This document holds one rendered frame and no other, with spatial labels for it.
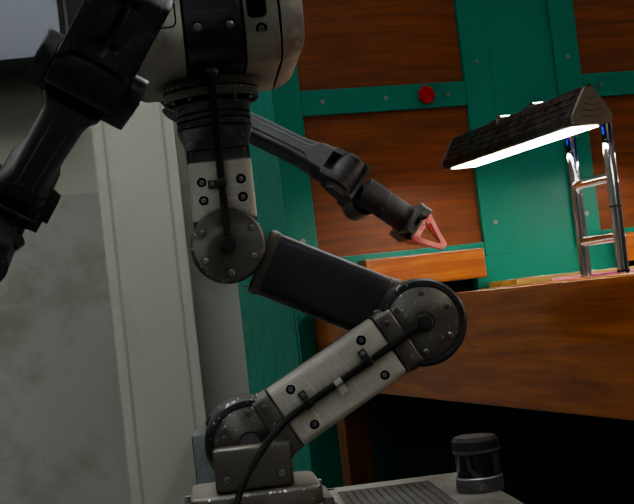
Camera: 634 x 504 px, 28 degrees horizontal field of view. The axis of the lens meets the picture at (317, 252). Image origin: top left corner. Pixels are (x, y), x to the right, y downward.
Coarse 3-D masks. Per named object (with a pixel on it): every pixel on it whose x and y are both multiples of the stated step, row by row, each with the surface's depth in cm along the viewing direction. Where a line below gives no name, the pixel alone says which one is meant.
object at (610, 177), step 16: (608, 128) 252; (608, 144) 251; (576, 160) 266; (608, 160) 251; (576, 176) 266; (608, 176) 252; (576, 192) 265; (608, 192) 252; (576, 208) 265; (576, 224) 266; (576, 240) 266; (592, 240) 260; (608, 240) 254; (624, 240) 250; (624, 256) 250; (624, 272) 250
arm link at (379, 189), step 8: (368, 184) 246; (376, 184) 246; (360, 192) 247; (368, 192) 245; (376, 192) 245; (384, 192) 246; (352, 200) 250; (360, 200) 246; (368, 200) 246; (376, 200) 245; (384, 200) 246; (368, 208) 247; (376, 208) 246
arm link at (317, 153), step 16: (256, 128) 250; (272, 128) 250; (256, 144) 252; (272, 144) 249; (288, 144) 248; (304, 144) 247; (320, 144) 247; (288, 160) 250; (304, 160) 246; (320, 160) 245; (336, 160) 246; (352, 160) 245; (320, 176) 246; (336, 176) 243; (352, 176) 245
